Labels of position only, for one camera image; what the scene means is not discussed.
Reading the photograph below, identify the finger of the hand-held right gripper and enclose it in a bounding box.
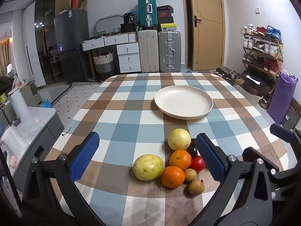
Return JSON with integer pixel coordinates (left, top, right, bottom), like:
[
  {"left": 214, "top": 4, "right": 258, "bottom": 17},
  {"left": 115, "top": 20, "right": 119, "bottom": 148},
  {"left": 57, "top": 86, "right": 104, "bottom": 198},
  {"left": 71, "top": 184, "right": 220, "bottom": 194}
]
[
  {"left": 276, "top": 161, "right": 301, "bottom": 191},
  {"left": 270, "top": 124, "right": 301, "bottom": 151}
]

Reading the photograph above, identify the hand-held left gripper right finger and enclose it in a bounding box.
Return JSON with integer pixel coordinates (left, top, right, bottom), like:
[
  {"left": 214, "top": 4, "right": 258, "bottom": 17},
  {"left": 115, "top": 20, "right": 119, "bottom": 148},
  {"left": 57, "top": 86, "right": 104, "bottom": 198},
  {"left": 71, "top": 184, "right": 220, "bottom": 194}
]
[{"left": 188, "top": 133, "right": 283, "bottom": 226}]

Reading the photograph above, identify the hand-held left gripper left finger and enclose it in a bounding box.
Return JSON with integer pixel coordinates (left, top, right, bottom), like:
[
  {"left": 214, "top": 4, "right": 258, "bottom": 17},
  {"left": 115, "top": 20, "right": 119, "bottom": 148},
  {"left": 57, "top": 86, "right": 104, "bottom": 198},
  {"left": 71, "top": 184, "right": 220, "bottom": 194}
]
[{"left": 21, "top": 132, "right": 101, "bottom": 226}]

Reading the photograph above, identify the red tomato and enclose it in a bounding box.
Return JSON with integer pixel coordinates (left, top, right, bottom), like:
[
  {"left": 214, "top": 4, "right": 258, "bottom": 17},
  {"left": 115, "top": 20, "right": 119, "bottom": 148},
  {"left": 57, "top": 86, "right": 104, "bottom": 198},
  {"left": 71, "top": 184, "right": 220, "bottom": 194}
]
[{"left": 190, "top": 156, "right": 206, "bottom": 172}]

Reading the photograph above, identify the small brown longan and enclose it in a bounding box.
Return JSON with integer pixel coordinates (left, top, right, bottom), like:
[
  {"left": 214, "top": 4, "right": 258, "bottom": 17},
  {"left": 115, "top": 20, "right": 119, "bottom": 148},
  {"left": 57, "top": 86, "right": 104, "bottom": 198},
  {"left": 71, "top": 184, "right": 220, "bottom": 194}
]
[
  {"left": 184, "top": 168, "right": 198, "bottom": 182},
  {"left": 188, "top": 179, "right": 205, "bottom": 196}
]

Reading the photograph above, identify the orange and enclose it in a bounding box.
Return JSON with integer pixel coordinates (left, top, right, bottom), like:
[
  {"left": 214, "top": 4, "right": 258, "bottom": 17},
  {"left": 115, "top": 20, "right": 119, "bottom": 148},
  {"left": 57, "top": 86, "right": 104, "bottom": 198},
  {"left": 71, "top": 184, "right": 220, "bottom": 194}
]
[
  {"left": 170, "top": 150, "right": 192, "bottom": 171},
  {"left": 161, "top": 166, "right": 186, "bottom": 189}
]

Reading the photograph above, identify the yellow-green guava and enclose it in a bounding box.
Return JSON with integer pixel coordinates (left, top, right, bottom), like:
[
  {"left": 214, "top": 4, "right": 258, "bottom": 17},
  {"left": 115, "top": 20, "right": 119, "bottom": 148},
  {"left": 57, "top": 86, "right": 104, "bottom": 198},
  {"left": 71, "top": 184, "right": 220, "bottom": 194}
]
[
  {"left": 168, "top": 128, "right": 192, "bottom": 151},
  {"left": 132, "top": 154, "right": 164, "bottom": 182}
]

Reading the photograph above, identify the cream round plate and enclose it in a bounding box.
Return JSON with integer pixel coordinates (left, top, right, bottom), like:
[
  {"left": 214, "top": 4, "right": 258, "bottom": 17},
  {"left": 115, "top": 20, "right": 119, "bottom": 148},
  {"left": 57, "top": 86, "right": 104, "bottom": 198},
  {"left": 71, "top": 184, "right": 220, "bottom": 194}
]
[{"left": 154, "top": 85, "right": 214, "bottom": 120}]

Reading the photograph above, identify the dark patterned bag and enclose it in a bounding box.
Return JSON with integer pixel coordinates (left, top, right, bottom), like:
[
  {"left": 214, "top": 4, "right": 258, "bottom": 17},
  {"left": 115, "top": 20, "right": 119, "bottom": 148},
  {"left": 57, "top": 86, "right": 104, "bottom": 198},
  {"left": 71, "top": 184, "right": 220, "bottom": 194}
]
[{"left": 280, "top": 98, "right": 301, "bottom": 130}]

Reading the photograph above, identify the purple gift bag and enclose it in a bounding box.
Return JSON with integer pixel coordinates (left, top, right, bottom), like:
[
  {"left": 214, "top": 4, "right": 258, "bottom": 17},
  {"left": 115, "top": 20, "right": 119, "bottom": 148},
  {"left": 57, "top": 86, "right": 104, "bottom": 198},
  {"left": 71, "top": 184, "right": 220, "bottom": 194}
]
[{"left": 266, "top": 70, "right": 299, "bottom": 124}]

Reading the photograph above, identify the white grey side cabinet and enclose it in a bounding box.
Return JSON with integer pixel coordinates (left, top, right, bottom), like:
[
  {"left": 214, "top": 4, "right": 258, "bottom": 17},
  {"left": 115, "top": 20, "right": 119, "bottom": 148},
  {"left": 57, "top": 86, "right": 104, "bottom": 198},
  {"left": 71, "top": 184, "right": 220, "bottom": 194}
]
[{"left": 0, "top": 106, "right": 65, "bottom": 217}]

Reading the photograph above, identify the checked tablecloth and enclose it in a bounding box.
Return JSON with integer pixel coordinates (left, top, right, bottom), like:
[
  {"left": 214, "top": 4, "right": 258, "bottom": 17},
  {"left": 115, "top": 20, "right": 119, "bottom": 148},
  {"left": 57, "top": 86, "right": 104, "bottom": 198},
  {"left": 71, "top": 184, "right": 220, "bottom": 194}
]
[{"left": 45, "top": 73, "right": 290, "bottom": 226}]

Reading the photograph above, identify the wooden shoe rack with shoes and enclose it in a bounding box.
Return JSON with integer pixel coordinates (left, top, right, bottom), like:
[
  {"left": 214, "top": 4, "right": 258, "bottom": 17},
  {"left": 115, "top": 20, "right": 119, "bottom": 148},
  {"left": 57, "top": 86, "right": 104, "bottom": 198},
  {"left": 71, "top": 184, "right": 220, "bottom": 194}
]
[{"left": 240, "top": 24, "right": 284, "bottom": 109}]

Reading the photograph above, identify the pile of shoes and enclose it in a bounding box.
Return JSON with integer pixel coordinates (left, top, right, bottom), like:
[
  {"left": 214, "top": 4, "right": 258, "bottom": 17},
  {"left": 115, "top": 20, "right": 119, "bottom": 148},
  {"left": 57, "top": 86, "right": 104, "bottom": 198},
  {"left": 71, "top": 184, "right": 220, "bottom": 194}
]
[{"left": 210, "top": 68, "right": 244, "bottom": 86}]

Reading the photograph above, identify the white paper towel roll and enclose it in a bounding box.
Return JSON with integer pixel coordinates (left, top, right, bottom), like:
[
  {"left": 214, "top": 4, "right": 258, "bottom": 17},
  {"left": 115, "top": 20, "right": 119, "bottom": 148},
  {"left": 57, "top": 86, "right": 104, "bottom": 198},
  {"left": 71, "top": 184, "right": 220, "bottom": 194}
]
[{"left": 9, "top": 90, "right": 33, "bottom": 121}]

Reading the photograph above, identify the woven laundry basket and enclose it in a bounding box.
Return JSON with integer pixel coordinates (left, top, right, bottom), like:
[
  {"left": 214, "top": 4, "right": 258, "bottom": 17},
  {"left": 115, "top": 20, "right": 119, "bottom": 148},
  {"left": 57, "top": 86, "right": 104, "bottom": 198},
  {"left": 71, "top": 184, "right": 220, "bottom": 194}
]
[{"left": 93, "top": 53, "right": 116, "bottom": 81}]

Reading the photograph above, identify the white desk with drawers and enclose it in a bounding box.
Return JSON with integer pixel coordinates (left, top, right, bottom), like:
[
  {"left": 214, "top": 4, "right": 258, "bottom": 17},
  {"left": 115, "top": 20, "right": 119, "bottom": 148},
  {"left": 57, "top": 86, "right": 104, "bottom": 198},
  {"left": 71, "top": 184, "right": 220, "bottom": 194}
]
[{"left": 81, "top": 33, "right": 142, "bottom": 74}]

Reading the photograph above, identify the silver suitcase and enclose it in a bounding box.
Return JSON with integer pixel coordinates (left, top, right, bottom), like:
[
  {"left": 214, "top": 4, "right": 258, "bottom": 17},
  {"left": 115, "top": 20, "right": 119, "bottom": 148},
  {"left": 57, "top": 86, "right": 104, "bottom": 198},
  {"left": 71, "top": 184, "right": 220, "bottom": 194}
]
[{"left": 158, "top": 31, "right": 182, "bottom": 73}]

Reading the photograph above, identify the grey refrigerator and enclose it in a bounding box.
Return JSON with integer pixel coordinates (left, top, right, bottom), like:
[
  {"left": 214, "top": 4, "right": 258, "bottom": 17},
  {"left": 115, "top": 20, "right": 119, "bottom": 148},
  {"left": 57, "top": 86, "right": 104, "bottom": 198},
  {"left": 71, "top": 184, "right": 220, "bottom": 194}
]
[{"left": 54, "top": 8, "right": 90, "bottom": 84}]

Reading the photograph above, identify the beige suitcase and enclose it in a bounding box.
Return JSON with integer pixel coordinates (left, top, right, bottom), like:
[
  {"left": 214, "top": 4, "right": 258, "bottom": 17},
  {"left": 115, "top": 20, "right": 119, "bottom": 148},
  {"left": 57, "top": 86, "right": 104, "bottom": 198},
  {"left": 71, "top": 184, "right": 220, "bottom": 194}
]
[{"left": 137, "top": 29, "right": 159, "bottom": 73}]

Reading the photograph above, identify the dark glass cabinet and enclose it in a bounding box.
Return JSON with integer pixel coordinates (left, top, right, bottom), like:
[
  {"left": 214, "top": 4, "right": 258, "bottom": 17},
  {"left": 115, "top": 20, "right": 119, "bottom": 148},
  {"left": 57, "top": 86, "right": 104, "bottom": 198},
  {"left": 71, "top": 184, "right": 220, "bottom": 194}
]
[{"left": 34, "top": 0, "right": 57, "bottom": 85}]

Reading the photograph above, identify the wooden door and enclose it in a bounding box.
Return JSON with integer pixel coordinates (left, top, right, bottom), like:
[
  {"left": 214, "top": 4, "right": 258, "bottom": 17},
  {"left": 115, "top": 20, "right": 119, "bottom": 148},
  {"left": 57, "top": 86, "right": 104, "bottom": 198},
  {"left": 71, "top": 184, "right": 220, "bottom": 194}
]
[{"left": 188, "top": 0, "right": 224, "bottom": 71}]

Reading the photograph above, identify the oval mirror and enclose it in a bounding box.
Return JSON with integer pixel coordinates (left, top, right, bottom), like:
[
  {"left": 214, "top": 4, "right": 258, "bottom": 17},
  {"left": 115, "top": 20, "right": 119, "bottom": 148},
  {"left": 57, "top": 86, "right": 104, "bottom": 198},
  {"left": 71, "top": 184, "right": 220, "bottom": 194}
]
[{"left": 94, "top": 15, "right": 124, "bottom": 35}]

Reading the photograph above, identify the black bag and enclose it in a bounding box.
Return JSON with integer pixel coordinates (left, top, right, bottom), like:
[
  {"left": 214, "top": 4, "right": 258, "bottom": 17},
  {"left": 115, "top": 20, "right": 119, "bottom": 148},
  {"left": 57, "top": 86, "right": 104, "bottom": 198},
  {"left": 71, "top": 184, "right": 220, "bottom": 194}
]
[{"left": 122, "top": 12, "right": 135, "bottom": 24}]

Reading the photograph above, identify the stack of shoe boxes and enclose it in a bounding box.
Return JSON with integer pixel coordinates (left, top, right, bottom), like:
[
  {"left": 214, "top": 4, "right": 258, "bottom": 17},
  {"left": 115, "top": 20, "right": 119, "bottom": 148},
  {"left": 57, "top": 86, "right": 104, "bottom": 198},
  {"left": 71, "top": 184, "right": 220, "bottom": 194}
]
[{"left": 156, "top": 5, "right": 177, "bottom": 32}]

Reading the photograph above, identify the teal suitcase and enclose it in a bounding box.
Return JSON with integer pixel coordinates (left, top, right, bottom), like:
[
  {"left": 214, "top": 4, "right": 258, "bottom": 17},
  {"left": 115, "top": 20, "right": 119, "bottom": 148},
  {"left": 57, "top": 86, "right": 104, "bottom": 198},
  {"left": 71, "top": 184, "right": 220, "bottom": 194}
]
[{"left": 138, "top": 0, "right": 157, "bottom": 28}]

